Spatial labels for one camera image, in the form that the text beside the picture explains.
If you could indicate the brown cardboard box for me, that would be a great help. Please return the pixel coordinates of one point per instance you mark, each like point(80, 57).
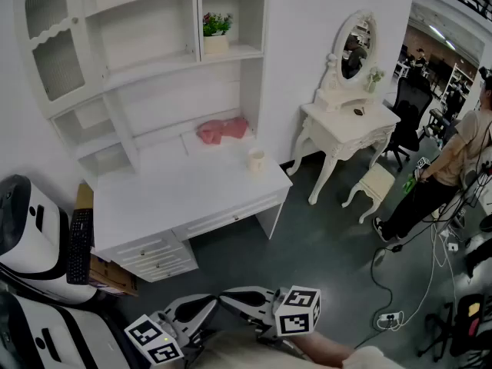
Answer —
point(115, 279)

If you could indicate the cream mug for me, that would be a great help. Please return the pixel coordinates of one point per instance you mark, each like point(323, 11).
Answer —
point(256, 161)

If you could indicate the small vase with flowers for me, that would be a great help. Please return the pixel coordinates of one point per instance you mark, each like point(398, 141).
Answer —
point(372, 85)

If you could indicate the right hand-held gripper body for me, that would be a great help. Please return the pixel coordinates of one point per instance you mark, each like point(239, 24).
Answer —
point(298, 313)

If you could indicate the white oval vanity mirror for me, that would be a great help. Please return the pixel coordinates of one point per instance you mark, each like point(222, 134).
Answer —
point(355, 52)

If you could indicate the person's right forearm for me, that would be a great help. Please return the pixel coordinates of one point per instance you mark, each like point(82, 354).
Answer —
point(323, 350)

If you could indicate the small dark object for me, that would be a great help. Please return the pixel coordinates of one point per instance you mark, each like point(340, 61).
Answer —
point(359, 111)

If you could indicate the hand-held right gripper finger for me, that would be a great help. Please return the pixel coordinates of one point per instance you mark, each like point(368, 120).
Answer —
point(250, 308)
point(250, 290)

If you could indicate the cream padded stool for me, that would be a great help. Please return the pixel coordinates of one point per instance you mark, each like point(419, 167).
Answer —
point(378, 179)

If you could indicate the black mesh office chair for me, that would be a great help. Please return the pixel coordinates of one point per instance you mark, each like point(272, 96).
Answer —
point(407, 121)

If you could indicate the black rolling chair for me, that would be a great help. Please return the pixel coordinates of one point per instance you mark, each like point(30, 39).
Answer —
point(467, 321)

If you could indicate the black keyboard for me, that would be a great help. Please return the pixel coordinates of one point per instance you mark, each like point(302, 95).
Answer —
point(80, 244)

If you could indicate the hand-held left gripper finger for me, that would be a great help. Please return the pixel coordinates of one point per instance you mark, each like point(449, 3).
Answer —
point(198, 319)
point(188, 305)

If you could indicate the person's beige shirt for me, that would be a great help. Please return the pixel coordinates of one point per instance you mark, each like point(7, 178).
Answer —
point(238, 354)

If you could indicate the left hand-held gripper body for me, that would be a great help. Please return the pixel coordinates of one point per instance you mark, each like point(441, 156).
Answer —
point(153, 340)

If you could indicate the white power strip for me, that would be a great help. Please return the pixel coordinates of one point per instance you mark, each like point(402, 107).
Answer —
point(390, 317)

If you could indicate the white carved dressing table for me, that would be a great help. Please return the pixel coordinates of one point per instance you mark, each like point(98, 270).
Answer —
point(346, 129)

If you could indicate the white shelf hutch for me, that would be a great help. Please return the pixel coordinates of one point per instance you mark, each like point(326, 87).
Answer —
point(153, 33)

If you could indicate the white robot with black lid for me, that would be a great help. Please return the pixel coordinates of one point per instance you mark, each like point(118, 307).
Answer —
point(46, 252)
point(57, 321)

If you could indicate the pink towel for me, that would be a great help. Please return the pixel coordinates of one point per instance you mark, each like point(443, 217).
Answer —
point(234, 127)
point(209, 133)

